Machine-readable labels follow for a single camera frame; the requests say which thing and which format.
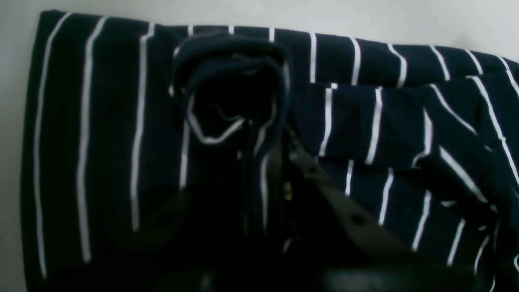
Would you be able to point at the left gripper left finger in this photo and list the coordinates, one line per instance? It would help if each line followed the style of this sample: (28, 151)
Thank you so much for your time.
(189, 245)

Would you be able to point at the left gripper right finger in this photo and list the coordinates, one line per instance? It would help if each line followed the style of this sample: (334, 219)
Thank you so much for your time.
(339, 246)

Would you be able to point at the navy white striped t-shirt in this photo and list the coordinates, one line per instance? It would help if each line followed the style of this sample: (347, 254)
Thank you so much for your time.
(123, 114)

